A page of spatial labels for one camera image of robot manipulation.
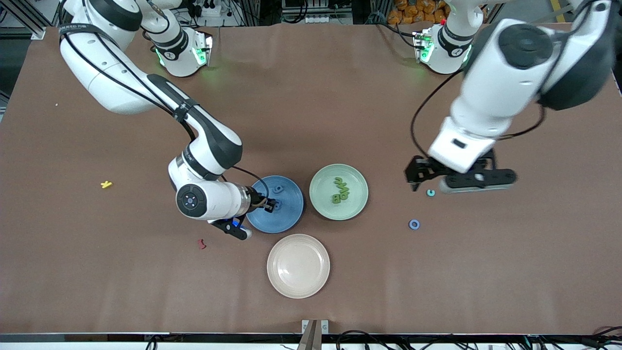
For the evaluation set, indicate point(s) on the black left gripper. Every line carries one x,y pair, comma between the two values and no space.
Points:
419,170

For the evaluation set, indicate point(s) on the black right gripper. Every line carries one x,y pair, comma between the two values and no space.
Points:
263,201

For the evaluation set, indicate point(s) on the green foam letter B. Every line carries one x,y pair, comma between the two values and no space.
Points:
335,198
343,195

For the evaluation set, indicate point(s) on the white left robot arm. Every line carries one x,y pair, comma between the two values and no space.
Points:
486,107

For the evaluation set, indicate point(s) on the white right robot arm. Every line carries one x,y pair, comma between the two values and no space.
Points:
107,82

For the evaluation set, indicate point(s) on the blue plate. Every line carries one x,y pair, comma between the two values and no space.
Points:
286,216

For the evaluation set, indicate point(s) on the blue foam letter O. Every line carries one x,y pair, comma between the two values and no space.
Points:
410,224

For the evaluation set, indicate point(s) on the green plate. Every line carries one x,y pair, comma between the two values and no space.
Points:
323,194

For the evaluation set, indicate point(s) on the beige plate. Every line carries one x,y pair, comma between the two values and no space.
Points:
298,266

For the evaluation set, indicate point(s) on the red foam letter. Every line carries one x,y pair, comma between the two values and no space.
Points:
201,245

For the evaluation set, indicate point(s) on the brown table cover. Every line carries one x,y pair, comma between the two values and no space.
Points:
291,97

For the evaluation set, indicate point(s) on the orange fruit pile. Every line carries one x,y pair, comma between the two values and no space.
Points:
408,12

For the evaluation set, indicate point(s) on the white power strip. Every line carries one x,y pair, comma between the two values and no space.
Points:
320,19
211,8

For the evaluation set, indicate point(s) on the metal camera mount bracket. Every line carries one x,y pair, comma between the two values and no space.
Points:
315,335

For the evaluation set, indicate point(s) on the aluminium frame post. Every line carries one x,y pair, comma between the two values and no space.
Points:
39,33

